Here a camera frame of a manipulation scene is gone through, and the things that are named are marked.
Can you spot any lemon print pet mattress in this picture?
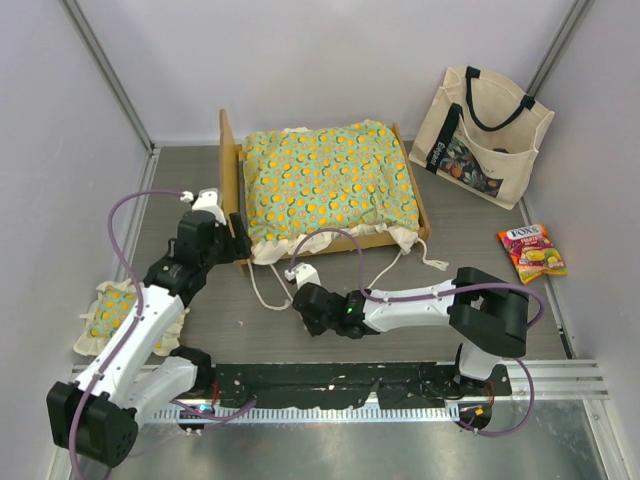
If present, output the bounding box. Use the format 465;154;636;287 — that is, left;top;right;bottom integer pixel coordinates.
241;120;428;266

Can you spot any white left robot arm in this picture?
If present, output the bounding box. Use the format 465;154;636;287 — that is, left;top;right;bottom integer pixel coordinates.
46;210;251;468

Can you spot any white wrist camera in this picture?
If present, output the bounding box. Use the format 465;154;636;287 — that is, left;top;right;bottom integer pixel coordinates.
180;188;227;225
284;263;321;289

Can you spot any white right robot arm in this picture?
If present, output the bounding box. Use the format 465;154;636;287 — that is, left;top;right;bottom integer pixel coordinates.
285;263;529;395

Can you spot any wooden pet bed frame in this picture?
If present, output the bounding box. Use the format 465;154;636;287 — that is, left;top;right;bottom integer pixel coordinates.
218;108;432;257

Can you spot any beige canvas tote bag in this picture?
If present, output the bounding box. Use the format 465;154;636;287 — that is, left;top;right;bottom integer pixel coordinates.
409;66;555;210

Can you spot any Fox's candy packet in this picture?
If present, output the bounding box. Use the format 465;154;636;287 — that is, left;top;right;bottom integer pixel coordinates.
496;223;568;285

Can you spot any small lemon print pillow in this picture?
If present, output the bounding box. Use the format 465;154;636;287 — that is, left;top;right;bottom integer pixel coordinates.
73;278;190;357

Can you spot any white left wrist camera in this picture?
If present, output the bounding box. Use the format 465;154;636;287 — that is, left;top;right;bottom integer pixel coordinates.
180;188;227;225

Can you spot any aluminium rail with cable duct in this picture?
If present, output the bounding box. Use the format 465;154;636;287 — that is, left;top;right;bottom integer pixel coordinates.
62;357;612;426

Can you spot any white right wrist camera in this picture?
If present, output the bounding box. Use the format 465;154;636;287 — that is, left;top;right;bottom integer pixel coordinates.
284;263;321;289

